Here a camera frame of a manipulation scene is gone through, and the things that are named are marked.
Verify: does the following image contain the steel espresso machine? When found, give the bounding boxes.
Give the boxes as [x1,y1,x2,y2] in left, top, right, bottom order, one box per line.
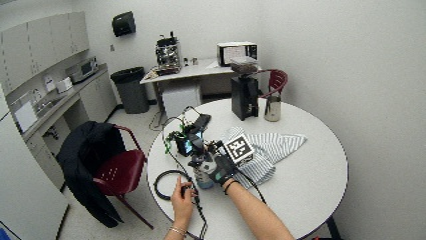
[154,31,184,77]

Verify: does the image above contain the black coffee grinder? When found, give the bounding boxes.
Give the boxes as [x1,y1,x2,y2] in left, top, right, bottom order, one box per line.
[229,55,261,122]

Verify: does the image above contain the white microwave oven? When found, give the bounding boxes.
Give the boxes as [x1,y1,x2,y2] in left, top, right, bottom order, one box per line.
[216,41,260,68]

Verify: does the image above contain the silver toaster oven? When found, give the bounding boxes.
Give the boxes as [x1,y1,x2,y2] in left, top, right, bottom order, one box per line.
[64,56,100,84]

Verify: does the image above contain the white marker cube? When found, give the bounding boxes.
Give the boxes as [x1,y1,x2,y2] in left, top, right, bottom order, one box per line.
[223,133,257,165]

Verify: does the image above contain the black wall dispenser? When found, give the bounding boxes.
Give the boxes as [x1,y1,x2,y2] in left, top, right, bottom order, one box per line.
[111,10,138,38]

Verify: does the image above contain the black wristband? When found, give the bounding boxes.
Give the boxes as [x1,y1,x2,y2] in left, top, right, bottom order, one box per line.
[223,179,241,196]

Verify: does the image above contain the green cable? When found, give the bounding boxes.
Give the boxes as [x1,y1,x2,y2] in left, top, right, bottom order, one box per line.
[163,116,189,155]

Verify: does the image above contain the white under-table cabinet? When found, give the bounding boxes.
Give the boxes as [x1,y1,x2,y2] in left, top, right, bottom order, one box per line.
[162,83,204,118]

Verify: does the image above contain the grey side table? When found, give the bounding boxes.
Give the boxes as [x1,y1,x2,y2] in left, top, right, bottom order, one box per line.
[139,57,264,121]

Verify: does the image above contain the striped cloth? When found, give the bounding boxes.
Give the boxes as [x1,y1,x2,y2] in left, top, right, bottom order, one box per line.
[220,126,309,190]

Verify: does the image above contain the black trash bin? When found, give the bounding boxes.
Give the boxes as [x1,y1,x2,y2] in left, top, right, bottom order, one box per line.
[110,66,151,115]

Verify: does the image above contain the steel milk pitcher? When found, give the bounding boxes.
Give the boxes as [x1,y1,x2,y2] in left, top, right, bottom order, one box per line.
[264,94,284,123]

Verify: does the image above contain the black phone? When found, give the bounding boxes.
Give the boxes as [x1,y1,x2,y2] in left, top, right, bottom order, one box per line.
[192,113,213,133]

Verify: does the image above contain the silver bracelet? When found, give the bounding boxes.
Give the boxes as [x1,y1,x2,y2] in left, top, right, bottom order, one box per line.
[168,225,189,238]

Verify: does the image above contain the grey wall cabinets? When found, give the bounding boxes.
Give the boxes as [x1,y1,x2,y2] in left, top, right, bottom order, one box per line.
[0,11,91,96]

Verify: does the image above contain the black jacket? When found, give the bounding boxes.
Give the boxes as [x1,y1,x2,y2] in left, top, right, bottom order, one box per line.
[55,120,128,229]

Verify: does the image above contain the black device with screen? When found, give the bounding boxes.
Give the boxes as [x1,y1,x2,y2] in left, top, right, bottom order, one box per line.
[175,125,207,158]

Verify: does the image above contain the grey counter with cabinets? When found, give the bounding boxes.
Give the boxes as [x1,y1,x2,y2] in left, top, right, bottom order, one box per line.
[7,63,119,188]

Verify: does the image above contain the red chair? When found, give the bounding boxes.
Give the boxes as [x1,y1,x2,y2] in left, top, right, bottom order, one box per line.
[257,68,291,100]
[92,124,156,230]

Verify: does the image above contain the black glove cable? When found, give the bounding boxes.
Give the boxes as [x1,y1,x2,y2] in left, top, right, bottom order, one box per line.
[237,169,269,205]

